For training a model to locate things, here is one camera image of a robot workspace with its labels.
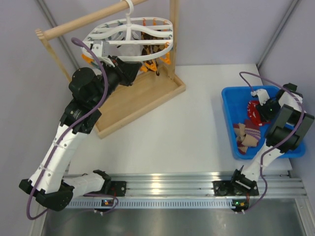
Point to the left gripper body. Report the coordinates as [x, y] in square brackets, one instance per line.
[113, 74]

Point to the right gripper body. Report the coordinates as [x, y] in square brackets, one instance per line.
[269, 109]

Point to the red christmas sock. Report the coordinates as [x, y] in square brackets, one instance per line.
[254, 115]

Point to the white plastic sock hanger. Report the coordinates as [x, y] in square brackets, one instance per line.
[154, 26]

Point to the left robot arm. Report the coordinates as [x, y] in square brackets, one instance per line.
[89, 92]

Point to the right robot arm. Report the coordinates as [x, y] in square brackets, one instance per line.
[285, 132]

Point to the brown argyle sock on hanger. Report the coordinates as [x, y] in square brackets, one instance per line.
[150, 65]

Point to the white sock on hanger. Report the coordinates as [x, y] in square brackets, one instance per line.
[128, 50]

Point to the wooden drying rack stand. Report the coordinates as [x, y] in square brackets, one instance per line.
[125, 104]

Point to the blue plastic bin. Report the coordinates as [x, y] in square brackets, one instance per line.
[235, 101]

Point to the brown striped sock pile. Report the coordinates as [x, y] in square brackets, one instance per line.
[247, 134]

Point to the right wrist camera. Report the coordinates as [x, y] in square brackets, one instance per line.
[262, 95]

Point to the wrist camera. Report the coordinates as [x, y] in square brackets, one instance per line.
[101, 50]
[262, 95]

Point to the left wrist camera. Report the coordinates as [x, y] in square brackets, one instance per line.
[101, 50]

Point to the aluminium mounting rail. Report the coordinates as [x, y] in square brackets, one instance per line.
[200, 191]

